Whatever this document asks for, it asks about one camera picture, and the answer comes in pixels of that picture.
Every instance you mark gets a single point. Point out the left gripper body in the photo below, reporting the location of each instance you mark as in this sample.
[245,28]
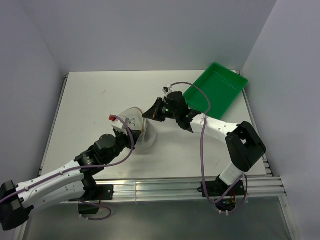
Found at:
[122,141]

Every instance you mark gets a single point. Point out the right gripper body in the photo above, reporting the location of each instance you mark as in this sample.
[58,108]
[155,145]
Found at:
[165,109]

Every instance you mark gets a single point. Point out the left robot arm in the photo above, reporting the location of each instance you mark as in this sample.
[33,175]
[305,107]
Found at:
[73,181]

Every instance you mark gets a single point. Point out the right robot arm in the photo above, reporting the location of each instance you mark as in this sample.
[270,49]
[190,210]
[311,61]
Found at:
[244,145]

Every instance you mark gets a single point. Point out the green plastic tray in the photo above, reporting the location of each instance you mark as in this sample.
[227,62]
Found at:
[220,85]

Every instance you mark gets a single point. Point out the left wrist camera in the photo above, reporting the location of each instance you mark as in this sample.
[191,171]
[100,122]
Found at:
[119,123]

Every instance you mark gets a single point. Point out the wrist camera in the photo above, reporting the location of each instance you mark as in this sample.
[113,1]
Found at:
[167,90]
[119,123]

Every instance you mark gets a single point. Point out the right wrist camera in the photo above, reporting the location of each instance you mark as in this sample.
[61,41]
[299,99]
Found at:
[167,90]

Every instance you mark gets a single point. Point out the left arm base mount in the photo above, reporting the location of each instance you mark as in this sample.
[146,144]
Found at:
[97,196]

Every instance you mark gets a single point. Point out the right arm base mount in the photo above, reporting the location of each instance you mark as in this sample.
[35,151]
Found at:
[234,198]

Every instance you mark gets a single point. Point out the aluminium frame rail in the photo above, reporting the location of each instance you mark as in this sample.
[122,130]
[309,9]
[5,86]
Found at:
[180,189]

